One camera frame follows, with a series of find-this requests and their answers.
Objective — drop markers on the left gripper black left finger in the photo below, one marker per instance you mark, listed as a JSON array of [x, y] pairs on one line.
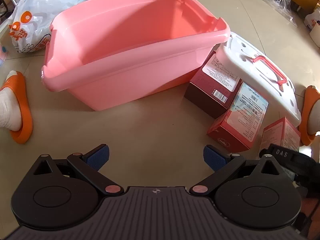
[[59, 193]]

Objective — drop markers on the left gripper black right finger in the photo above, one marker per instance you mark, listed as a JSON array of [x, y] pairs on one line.
[[254, 194]]

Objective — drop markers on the small pink red carton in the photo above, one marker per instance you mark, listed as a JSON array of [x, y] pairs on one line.
[[281, 133]]

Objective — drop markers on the red and blue carton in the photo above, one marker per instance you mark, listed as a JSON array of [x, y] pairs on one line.
[[237, 129]]

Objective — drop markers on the white bin lid pink handle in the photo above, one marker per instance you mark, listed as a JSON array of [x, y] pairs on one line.
[[260, 73]]

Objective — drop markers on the dark maroon box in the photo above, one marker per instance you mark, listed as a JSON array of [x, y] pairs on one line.
[[213, 87]]

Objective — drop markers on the pink plastic storage bin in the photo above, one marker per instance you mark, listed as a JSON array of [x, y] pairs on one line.
[[109, 52]]

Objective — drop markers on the right white sock foot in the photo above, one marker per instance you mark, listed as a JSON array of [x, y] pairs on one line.
[[313, 125]]

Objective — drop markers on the white sock foot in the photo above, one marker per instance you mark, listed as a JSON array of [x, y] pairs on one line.
[[313, 125], [11, 117]]

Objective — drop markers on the left orange slipper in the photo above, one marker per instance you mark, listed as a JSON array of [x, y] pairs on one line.
[[23, 134]]

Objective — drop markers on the orange slipper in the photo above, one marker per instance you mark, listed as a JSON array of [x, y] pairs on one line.
[[310, 97], [23, 134]]

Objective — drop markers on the right orange slipper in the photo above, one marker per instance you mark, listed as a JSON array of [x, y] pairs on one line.
[[310, 97]]

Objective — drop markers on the left white sock foot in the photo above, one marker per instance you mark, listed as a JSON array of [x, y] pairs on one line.
[[11, 117]]

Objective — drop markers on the white orange bag at right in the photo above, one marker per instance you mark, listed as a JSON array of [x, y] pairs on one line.
[[311, 21]]

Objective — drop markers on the clear plastic bag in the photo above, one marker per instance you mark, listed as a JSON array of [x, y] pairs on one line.
[[283, 8]]

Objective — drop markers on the white orange printed plastic bag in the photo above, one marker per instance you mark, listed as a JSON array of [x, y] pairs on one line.
[[29, 24]]

